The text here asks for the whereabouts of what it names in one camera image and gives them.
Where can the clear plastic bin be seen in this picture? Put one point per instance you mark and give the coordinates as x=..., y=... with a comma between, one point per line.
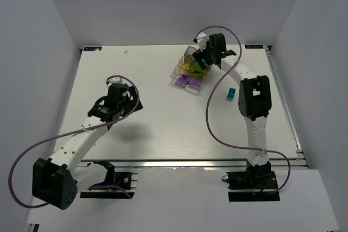
x=178, y=71

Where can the blue label right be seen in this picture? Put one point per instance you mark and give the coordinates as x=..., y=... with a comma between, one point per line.
x=254, y=46

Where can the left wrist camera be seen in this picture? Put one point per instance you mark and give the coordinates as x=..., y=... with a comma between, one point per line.
x=113, y=80

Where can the blue label left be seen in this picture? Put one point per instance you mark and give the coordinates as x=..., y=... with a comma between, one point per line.
x=92, y=49

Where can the green long lego brick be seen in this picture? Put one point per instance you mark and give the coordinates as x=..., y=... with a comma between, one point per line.
x=198, y=69

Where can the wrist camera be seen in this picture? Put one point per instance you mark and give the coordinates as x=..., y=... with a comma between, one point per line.
x=201, y=40
x=113, y=80

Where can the blue label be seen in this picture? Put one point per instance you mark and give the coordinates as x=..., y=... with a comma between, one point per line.
x=92, y=49
x=254, y=46

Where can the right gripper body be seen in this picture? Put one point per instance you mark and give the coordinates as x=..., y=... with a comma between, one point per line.
x=206, y=60

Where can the purple long lego brick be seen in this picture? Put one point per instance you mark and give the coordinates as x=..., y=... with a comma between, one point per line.
x=194, y=82

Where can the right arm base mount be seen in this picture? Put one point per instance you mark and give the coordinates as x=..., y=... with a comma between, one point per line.
x=254, y=184

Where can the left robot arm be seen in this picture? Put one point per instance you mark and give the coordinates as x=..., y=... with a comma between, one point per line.
x=57, y=180

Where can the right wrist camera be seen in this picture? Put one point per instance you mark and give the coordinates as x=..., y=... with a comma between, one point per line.
x=201, y=40

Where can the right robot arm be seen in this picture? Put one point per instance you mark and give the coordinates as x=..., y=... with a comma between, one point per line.
x=254, y=96

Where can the purple sloped lego brick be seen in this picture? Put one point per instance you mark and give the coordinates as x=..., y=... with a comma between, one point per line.
x=182, y=81

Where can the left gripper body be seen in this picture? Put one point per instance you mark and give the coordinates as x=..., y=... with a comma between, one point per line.
x=133, y=104

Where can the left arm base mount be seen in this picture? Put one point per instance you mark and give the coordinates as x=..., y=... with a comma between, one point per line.
x=117, y=181

